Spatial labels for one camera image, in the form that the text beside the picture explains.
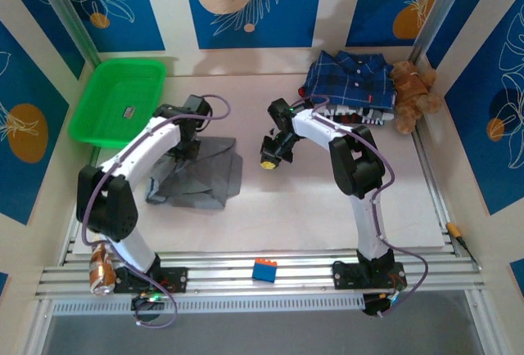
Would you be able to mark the grey long sleeve shirt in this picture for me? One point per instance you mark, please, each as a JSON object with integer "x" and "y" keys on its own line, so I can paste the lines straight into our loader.
{"x": 204, "y": 183}

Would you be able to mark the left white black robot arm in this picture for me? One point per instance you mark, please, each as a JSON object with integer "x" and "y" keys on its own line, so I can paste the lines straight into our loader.
{"x": 108, "y": 208}

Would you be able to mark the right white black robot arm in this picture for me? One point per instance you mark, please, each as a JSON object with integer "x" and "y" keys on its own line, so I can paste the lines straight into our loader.
{"x": 356, "y": 167}

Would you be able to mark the red black folded shirt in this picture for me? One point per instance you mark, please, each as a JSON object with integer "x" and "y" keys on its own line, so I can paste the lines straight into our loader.
{"x": 301, "y": 92}

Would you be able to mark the small label sticker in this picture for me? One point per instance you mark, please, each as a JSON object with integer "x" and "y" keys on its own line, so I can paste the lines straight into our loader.
{"x": 130, "y": 111}

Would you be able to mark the black white print folded shirt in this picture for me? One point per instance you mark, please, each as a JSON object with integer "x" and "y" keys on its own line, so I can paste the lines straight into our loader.
{"x": 360, "y": 117}

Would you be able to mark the green plastic basket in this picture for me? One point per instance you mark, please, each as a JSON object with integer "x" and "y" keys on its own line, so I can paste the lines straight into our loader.
{"x": 118, "y": 81}

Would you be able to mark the blue plaid folded shirt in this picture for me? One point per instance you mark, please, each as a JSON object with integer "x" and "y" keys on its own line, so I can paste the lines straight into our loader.
{"x": 356, "y": 79}

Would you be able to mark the blue orange toy brick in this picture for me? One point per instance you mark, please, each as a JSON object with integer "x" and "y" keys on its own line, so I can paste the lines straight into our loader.
{"x": 264, "y": 271}

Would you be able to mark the brown teddy bear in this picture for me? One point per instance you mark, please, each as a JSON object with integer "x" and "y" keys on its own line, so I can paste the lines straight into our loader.
{"x": 409, "y": 89}

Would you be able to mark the black controller board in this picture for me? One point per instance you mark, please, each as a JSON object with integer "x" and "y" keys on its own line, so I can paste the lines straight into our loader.
{"x": 378, "y": 304}
{"x": 147, "y": 302}

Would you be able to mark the aluminium rail frame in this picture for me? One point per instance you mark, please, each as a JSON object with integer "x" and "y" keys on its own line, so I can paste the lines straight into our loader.
{"x": 229, "y": 273}

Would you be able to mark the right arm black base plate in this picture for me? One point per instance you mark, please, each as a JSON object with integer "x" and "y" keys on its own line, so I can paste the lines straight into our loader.
{"x": 348, "y": 275}

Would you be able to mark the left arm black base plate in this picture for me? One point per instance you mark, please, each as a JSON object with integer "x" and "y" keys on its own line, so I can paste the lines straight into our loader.
{"x": 172, "y": 279}

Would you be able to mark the aluminium side rail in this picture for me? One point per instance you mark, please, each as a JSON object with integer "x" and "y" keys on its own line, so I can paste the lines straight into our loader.
{"x": 427, "y": 167}

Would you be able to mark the aluminium corner post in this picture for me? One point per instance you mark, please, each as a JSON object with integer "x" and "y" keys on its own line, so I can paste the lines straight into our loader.
{"x": 438, "y": 11}
{"x": 67, "y": 11}

